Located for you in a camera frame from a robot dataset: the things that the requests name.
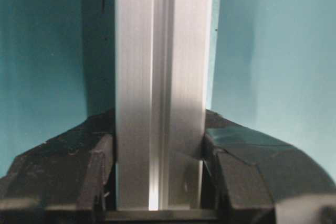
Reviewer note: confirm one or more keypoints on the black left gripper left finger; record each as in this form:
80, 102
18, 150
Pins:
64, 179

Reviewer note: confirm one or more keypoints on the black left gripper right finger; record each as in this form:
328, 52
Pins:
260, 179

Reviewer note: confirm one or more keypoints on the silver aluminium extrusion rail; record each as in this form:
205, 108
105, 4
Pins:
162, 52

